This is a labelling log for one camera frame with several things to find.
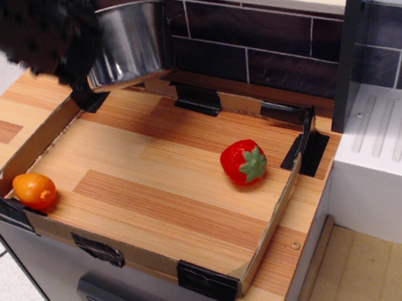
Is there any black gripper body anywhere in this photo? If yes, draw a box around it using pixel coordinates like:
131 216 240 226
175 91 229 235
0 0 101 85

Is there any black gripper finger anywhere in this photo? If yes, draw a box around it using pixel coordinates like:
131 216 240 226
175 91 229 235
68 59 109 113

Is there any shiny metal pot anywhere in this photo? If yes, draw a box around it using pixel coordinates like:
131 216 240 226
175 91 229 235
88 0 175 93

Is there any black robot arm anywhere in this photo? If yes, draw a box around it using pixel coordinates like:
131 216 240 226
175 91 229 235
0 0 107 113

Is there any orange toy fruit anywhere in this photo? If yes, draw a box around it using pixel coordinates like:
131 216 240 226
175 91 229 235
12 172 56 210

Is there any red toy strawberry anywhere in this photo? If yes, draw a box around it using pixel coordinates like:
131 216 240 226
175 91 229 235
219 139 268 186

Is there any white toy sink drainboard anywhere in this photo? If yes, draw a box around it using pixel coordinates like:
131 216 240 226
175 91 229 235
328 84 402 244

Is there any dark grey vertical post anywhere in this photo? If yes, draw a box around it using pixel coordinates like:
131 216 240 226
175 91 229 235
331 0 364 133

